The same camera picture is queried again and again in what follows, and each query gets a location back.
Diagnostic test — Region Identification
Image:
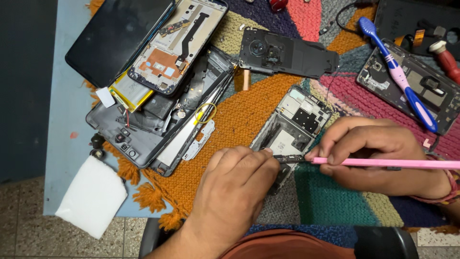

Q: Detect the person's left hand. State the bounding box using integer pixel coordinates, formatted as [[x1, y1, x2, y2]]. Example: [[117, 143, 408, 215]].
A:
[[181, 146, 281, 236]]

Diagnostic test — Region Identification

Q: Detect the person's right hand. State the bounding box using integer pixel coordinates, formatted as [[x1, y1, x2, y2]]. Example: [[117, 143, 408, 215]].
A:
[[305, 117, 451, 198]]

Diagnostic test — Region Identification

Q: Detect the pink handled tool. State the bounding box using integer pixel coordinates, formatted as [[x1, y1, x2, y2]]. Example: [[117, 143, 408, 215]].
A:
[[310, 157, 460, 170]]

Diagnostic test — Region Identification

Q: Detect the small black circuit board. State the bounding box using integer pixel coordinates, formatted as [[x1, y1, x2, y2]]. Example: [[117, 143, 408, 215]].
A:
[[272, 154, 309, 163]]

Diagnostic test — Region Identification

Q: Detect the colourful knitted mat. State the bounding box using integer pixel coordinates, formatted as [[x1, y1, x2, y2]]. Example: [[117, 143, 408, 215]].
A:
[[82, 0, 460, 231]]

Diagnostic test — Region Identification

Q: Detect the person's orange shirt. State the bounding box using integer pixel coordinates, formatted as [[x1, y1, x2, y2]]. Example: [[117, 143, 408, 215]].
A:
[[219, 229, 357, 259]]

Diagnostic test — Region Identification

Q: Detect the blue pink toothbrush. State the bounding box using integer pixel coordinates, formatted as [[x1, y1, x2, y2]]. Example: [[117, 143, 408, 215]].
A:
[[357, 16, 439, 134]]

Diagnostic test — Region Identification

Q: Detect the opened dark phone body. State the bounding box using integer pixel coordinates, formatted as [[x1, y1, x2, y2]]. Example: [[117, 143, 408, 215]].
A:
[[356, 38, 460, 136]]

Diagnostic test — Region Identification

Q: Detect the copper foil strip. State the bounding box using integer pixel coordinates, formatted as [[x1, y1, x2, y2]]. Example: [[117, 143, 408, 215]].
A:
[[234, 68, 251, 92]]

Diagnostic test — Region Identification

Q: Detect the grey phone back cover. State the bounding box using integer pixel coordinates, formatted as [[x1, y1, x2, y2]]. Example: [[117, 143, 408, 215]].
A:
[[86, 97, 169, 170]]

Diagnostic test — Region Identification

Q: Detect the white foam piece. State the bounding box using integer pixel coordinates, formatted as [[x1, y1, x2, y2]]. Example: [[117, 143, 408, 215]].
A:
[[55, 155, 128, 240]]

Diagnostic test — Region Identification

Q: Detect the silver yellow phone battery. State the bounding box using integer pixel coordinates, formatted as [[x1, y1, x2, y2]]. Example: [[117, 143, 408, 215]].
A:
[[108, 69, 154, 113]]

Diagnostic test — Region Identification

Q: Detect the small black knob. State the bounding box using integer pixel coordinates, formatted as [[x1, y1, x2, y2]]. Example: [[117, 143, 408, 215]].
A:
[[89, 133, 107, 160]]

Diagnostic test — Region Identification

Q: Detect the black phone back panel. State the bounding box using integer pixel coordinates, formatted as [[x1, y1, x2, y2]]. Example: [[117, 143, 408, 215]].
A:
[[374, 0, 460, 62]]

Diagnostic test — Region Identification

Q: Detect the black inner phone cover plate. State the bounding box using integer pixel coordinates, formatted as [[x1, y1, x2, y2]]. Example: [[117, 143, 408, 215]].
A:
[[238, 27, 340, 80]]

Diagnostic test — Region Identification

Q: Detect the red round object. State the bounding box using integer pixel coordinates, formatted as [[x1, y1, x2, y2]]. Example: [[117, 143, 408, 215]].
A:
[[269, 0, 289, 12]]

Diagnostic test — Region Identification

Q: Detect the black phone screen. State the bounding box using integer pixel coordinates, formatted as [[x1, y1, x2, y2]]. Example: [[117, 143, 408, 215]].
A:
[[65, 0, 177, 88]]

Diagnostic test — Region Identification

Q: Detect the white plastic bracket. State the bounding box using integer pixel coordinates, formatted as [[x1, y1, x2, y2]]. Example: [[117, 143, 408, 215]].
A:
[[182, 120, 216, 161]]

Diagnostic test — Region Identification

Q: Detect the red thread bracelet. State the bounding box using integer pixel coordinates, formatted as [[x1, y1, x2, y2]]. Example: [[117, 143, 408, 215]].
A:
[[410, 154, 460, 206]]

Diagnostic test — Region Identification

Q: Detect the yellow rubber ring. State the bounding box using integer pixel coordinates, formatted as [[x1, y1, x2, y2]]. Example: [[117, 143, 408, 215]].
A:
[[195, 102, 218, 124]]

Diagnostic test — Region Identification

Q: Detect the open silver phone frame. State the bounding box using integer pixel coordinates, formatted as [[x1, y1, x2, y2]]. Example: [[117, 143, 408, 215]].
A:
[[249, 84, 333, 195]]

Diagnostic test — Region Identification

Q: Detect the black phone frame with display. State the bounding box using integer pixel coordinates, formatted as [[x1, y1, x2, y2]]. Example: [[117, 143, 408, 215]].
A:
[[142, 46, 238, 177]]

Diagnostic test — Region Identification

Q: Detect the red handled screwdriver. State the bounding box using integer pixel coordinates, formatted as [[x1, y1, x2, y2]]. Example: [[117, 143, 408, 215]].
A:
[[429, 40, 460, 85]]

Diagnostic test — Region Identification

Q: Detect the orange flex cable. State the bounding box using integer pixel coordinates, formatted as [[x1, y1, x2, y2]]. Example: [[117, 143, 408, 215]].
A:
[[394, 29, 426, 47]]

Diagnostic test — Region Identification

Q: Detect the black cable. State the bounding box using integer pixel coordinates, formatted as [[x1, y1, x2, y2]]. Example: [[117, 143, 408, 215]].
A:
[[318, 1, 379, 36]]

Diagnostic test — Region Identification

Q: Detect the phone frame with copper patch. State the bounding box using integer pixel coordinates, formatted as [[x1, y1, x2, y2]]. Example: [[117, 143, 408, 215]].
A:
[[127, 0, 229, 96]]

